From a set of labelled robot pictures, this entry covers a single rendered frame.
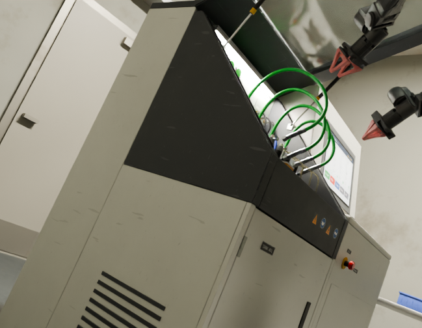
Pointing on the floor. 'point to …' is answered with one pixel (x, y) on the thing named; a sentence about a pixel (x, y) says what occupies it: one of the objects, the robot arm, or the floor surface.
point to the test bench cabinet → (155, 256)
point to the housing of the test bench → (95, 168)
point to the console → (369, 255)
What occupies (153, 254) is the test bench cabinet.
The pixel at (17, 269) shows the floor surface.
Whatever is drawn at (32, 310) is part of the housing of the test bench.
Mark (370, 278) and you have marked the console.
